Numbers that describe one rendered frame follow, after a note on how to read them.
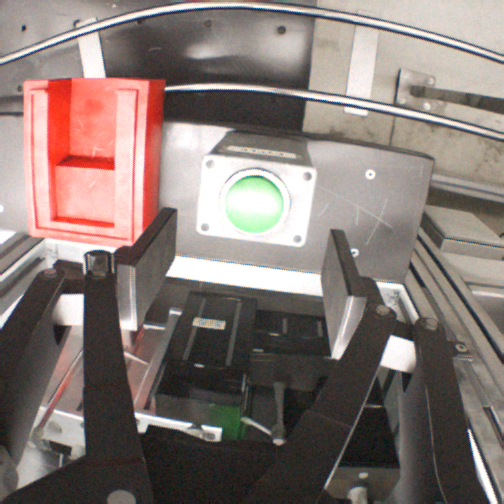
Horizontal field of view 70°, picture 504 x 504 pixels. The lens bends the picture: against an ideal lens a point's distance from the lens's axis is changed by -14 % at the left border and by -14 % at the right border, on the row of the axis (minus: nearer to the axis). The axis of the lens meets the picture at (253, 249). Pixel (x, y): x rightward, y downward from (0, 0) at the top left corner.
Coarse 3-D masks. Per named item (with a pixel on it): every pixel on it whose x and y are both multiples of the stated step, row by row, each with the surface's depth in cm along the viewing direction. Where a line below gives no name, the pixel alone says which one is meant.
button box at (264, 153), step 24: (216, 144) 32; (240, 144) 33; (264, 144) 34; (288, 144) 35; (216, 168) 28; (240, 168) 28; (264, 168) 27; (288, 168) 27; (312, 168) 27; (216, 192) 28; (288, 192) 28; (312, 192) 28; (216, 216) 29; (288, 216) 29; (264, 240) 30; (288, 240) 29
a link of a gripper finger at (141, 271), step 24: (168, 216) 20; (144, 240) 17; (168, 240) 20; (120, 264) 15; (144, 264) 16; (168, 264) 21; (120, 288) 15; (144, 288) 17; (120, 312) 16; (144, 312) 17
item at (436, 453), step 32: (416, 320) 14; (416, 352) 13; (448, 352) 13; (416, 384) 12; (448, 384) 11; (416, 416) 11; (448, 416) 10; (416, 448) 10; (448, 448) 9; (416, 480) 9; (448, 480) 8
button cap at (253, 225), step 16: (256, 176) 27; (240, 192) 27; (256, 192) 27; (272, 192) 27; (240, 208) 28; (256, 208) 28; (272, 208) 28; (240, 224) 28; (256, 224) 28; (272, 224) 28
